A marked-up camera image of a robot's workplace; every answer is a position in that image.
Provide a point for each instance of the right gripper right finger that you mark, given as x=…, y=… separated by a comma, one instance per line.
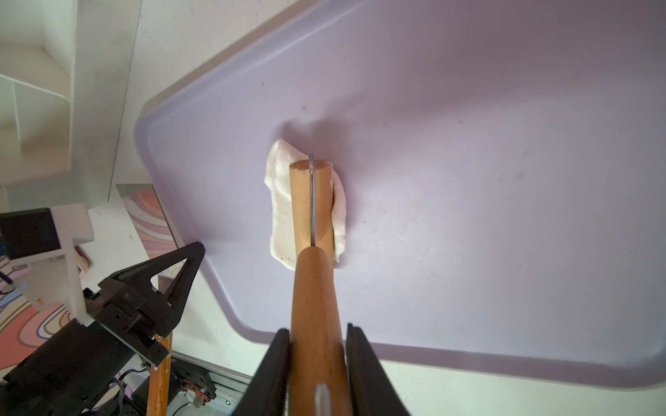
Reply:
x=371, y=391

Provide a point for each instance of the wooden dough roller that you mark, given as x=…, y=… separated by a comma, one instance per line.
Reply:
x=318, y=383

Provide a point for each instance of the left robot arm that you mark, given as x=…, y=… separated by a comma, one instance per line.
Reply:
x=72, y=370

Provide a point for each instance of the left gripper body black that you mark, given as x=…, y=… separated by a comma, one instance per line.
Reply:
x=127, y=325

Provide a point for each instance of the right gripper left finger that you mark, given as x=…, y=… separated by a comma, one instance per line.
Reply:
x=266, y=393

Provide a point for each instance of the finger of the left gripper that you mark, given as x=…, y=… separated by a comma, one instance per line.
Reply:
x=132, y=286

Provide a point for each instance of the purple cutting board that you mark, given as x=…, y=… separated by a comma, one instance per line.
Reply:
x=504, y=167

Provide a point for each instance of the white dough piece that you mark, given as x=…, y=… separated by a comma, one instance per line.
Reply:
x=277, y=179

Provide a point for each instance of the white board rack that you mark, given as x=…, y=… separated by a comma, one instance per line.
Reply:
x=37, y=62

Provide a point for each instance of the metal scraper wooden handle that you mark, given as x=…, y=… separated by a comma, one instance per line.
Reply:
x=151, y=224

